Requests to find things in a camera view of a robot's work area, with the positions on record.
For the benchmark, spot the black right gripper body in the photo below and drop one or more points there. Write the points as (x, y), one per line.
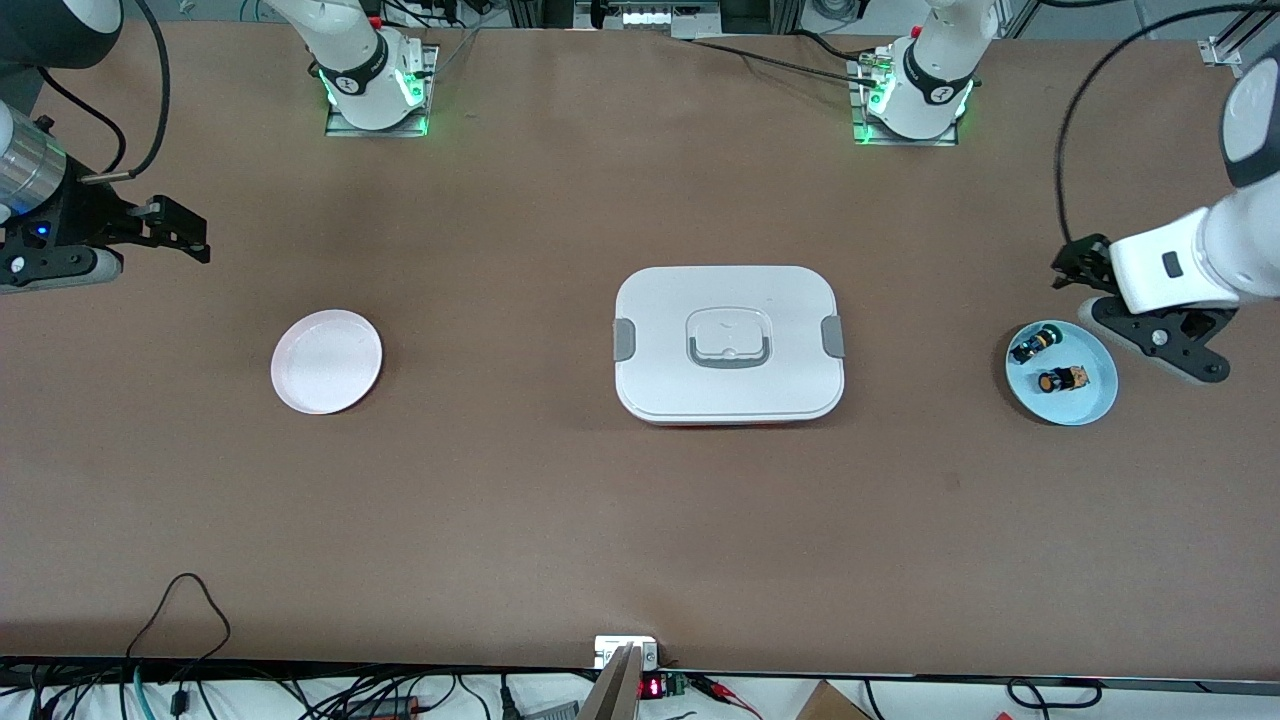
(82, 225)

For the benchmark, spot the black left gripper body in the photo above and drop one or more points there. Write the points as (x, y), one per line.
(1088, 263)

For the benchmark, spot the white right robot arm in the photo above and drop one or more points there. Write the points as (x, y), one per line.
(350, 40)

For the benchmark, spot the white lidded box grey clips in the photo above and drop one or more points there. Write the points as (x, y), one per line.
(730, 390)

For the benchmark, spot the light blue round plate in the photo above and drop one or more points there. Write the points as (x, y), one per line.
(1085, 405)

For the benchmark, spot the pink round plate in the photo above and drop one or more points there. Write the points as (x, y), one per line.
(325, 365)

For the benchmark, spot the white lit device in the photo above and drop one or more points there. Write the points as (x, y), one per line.
(660, 17)

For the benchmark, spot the brown cardboard piece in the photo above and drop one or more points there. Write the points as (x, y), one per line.
(830, 705)

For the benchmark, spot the black power adapter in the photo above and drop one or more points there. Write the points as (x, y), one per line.
(380, 707)

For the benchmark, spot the red clip test leads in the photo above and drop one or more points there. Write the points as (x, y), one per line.
(715, 686)

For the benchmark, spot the black power plug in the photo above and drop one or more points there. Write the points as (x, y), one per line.
(508, 700)

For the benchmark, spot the grey power strip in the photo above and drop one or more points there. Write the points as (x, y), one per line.
(550, 712)

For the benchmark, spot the red digit display board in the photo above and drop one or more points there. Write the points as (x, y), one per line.
(652, 687)

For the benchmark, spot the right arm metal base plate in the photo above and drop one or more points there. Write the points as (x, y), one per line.
(345, 128)

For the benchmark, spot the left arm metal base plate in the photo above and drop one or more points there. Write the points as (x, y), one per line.
(905, 142)

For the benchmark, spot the silver aluminium corner post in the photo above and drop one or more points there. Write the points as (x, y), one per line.
(1212, 50)

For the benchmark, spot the dark aluminium frame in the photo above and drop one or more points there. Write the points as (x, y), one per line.
(540, 12)

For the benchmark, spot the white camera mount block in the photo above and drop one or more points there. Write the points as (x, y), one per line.
(610, 648)

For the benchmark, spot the grey aluminium mount bar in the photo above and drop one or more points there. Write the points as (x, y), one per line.
(615, 695)

